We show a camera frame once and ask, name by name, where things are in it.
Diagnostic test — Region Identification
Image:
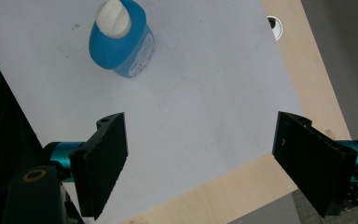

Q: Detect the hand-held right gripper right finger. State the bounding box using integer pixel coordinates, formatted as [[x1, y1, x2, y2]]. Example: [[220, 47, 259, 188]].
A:
[[271, 111, 358, 218]]

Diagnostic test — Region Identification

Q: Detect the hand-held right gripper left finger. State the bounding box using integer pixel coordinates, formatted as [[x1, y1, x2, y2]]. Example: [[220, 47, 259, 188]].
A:
[[44, 112, 129, 220]]

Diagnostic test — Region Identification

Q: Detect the blue bottle with white cap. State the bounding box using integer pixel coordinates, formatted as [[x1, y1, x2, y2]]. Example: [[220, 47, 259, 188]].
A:
[[88, 0, 156, 78]]

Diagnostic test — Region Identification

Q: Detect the white table mat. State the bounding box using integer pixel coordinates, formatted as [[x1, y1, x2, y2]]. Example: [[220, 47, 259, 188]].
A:
[[0, 0, 306, 224]]

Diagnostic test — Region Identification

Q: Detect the white cable grommet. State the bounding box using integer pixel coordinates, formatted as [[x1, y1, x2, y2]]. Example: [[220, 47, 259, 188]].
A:
[[266, 15, 283, 42]]

